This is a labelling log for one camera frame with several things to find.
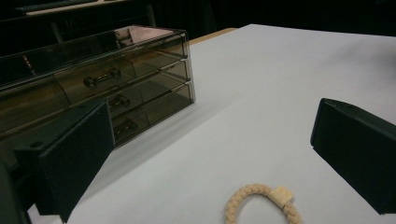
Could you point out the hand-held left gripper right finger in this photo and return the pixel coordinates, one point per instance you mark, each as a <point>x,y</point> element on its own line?
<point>355,149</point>

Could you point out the pink cloth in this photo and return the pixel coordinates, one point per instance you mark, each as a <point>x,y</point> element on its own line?
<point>143,33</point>

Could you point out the wooden table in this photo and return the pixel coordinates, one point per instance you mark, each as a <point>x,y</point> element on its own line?
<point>211,35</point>

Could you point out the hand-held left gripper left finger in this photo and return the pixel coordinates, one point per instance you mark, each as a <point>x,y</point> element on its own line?
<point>71,158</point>

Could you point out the white table sheet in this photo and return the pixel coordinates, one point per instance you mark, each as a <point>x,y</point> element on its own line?
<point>249,109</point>

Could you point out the smoked clear drawer organizer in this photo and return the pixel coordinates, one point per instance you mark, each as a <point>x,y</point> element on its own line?
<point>149,65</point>

